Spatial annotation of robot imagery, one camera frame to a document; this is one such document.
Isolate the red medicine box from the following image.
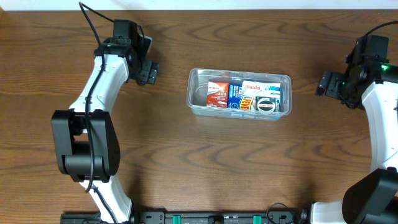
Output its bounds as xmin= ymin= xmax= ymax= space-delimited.
xmin=206 ymin=82 xmax=229 ymax=108

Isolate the green round tin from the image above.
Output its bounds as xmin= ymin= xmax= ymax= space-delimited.
xmin=256 ymin=96 xmax=278 ymax=112

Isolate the blue Kool Fever box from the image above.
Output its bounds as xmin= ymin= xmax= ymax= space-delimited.
xmin=228 ymin=83 xmax=282 ymax=112

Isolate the white Panadol box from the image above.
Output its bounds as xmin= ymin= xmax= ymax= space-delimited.
xmin=242 ymin=80 xmax=281 ymax=98

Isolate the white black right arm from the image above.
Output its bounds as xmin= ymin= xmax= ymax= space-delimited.
xmin=309 ymin=34 xmax=397 ymax=223

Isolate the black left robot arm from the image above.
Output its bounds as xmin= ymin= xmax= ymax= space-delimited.
xmin=51 ymin=19 xmax=159 ymax=223

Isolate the clear plastic container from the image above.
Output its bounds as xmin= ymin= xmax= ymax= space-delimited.
xmin=187 ymin=68 xmax=292 ymax=120

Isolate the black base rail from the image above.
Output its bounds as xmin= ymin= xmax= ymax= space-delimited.
xmin=60 ymin=210 xmax=312 ymax=224

